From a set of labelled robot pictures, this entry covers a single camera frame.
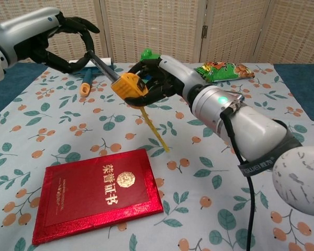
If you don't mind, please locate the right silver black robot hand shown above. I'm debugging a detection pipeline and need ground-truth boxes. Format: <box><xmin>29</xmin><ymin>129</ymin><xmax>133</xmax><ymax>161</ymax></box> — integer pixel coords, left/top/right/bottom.
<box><xmin>124</xmin><ymin>54</ymin><xmax>208</xmax><ymax>108</ymax></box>

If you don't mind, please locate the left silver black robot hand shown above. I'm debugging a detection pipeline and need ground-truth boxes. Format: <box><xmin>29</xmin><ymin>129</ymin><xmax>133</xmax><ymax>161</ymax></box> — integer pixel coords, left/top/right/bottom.
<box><xmin>0</xmin><ymin>7</ymin><xmax>100</xmax><ymax>75</ymax></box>

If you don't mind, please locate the yellow tape measure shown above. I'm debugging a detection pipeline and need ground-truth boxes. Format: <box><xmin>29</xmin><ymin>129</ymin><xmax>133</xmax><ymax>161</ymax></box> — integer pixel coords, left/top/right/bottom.
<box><xmin>86</xmin><ymin>51</ymin><xmax>171</xmax><ymax>153</ymax></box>

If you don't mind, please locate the green blue toy block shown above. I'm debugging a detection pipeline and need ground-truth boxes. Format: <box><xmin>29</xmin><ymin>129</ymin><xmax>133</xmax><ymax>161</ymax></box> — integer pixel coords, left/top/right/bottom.
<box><xmin>140</xmin><ymin>48</ymin><xmax>161</xmax><ymax>81</ymax></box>

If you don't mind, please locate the green orange snack bag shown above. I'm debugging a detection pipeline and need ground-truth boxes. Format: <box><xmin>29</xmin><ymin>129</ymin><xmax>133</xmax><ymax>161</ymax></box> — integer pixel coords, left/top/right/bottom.
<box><xmin>194</xmin><ymin>61</ymin><xmax>255</xmax><ymax>84</ymax></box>

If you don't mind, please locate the bamboo folding screen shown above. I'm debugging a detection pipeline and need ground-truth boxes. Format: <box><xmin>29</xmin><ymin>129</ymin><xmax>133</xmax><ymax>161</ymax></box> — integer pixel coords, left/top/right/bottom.
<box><xmin>0</xmin><ymin>0</ymin><xmax>314</xmax><ymax>65</ymax></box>

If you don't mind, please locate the teal white lint roller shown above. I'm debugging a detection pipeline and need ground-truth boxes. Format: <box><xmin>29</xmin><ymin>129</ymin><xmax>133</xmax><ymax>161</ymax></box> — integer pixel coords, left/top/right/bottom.
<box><xmin>68</xmin><ymin>58</ymin><xmax>113</xmax><ymax>97</ymax></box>

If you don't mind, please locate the floral print tablecloth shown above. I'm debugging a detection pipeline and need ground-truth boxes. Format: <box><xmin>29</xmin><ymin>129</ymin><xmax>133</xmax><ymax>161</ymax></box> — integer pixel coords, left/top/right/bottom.
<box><xmin>0</xmin><ymin>62</ymin><xmax>314</xmax><ymax>251</ymax></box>

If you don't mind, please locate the red certificate book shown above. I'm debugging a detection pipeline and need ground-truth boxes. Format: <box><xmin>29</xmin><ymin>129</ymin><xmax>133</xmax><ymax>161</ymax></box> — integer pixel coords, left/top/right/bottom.
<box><xmin>31</xmin><ymin>149</ymin><xmax>164</xmax><ymax>246</ymax></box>

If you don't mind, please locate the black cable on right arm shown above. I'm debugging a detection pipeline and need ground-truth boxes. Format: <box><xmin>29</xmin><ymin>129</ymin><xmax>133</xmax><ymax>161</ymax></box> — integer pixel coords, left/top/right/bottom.
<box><xmin>219</xmin><ymin>106</ymin><xmax>255</xmax><ymax>251</ymax></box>

